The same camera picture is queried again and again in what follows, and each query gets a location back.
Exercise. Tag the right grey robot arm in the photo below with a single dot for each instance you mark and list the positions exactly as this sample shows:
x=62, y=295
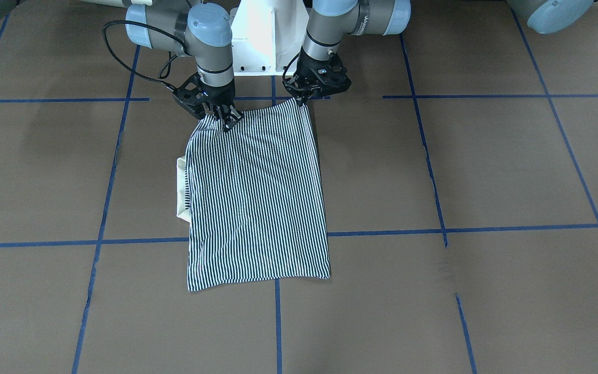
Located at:
x=185, y=29

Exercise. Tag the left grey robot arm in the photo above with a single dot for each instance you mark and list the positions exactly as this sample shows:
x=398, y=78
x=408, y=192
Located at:
x=330, y=21

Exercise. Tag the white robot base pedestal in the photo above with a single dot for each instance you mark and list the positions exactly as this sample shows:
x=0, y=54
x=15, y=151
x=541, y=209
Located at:
x=267, y=35

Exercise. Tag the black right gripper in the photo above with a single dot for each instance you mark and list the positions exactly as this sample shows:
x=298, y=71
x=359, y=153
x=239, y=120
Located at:
x=220, y=96

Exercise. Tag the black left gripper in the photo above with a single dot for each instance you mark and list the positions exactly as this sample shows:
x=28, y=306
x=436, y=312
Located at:
x=304, y=74

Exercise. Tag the navy white striped polo shirt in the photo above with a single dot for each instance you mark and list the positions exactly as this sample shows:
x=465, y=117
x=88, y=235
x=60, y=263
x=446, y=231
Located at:
x=253, y=199

